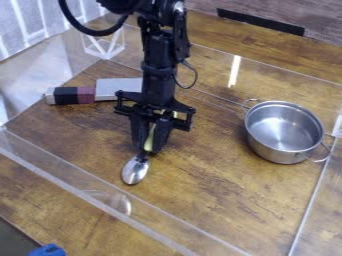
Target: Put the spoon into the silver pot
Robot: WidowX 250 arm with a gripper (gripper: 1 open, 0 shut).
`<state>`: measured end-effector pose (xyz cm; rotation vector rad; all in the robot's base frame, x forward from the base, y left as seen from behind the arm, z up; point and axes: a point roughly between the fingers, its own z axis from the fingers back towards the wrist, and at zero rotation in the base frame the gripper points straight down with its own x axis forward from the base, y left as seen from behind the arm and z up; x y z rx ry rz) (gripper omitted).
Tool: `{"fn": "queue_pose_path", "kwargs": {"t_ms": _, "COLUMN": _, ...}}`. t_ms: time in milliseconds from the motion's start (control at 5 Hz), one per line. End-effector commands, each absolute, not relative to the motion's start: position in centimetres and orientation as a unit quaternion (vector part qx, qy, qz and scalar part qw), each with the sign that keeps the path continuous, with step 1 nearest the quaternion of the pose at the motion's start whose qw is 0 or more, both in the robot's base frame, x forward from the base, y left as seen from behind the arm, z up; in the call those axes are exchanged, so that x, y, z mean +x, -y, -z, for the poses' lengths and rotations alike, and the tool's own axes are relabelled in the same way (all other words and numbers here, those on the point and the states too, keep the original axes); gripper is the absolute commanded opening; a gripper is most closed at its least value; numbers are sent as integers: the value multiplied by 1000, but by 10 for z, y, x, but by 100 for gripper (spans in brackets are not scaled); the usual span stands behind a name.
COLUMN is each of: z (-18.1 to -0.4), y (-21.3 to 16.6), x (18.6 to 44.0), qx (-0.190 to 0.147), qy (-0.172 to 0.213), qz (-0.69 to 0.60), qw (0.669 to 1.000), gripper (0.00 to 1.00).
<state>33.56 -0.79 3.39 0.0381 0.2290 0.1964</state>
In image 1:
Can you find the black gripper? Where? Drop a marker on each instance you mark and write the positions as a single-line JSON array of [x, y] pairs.
[[153, 106]]

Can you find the spoon with yellow handle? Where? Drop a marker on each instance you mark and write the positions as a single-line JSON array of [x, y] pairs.
[[136, 167]]

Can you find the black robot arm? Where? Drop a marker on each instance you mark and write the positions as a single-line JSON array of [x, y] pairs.
[[163, 29]]

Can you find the silver pot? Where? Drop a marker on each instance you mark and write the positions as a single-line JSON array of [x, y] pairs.
[[284, 132]]

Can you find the grey block with dark end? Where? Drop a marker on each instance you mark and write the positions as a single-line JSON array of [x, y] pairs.
[[89, 94]]

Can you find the clear acrylic triangle stand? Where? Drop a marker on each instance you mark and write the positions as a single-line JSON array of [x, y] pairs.
[[104, 47]]

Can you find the blue object at bottom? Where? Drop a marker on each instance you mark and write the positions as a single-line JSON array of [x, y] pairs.
[[48, 250]]

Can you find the black strip on wall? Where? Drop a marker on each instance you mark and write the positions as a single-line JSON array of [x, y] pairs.
[[261, 22]]

